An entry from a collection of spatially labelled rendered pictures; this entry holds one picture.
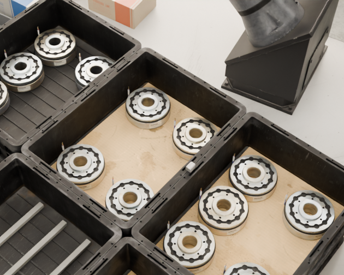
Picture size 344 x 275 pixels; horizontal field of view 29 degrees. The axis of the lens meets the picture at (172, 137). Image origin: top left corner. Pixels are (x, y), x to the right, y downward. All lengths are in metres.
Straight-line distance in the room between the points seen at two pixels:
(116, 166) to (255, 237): 0.34
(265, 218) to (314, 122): 0.43
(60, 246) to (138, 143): 0.30
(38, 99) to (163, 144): 0.32
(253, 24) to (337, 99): 0.34
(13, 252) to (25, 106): 0.38
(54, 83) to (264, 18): 0.52
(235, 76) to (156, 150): 0.37
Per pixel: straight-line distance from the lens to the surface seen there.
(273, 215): 1.42
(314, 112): 1.78
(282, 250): 1.38
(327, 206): 1.42
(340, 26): 3.10
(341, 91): 1.85
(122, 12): 1.93
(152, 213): 1.30
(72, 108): 1.45
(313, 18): 1.61
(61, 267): 1.34
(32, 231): 1.40
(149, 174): 1.45
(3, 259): 1.38
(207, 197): 1.39
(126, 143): 1.50
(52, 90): 1.62
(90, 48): 1.71
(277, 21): 1.62
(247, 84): 1.75
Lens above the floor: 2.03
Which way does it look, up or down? 52 degrees down
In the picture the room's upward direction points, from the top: 2 degrees clockwise
